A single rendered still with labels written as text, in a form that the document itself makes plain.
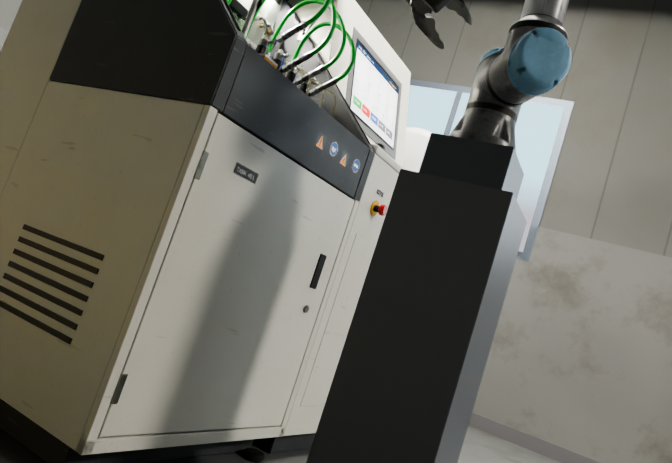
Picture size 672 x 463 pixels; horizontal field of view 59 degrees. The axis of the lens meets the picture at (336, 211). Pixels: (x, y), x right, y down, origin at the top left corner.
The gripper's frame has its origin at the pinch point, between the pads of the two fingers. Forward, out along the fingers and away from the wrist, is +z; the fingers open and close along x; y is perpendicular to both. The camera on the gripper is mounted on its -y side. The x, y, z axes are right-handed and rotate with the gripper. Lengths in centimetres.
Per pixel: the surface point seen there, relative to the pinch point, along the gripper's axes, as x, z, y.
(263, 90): 39.9, -19.7, 3.2
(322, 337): 82, 48, 1
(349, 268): 64, 45, 14
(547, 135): -28, 202, 188
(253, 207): 60, -4, -6
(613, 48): -95, 198, 210
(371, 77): 25, 37, 88
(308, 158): 46.3, 4.3, 9.8
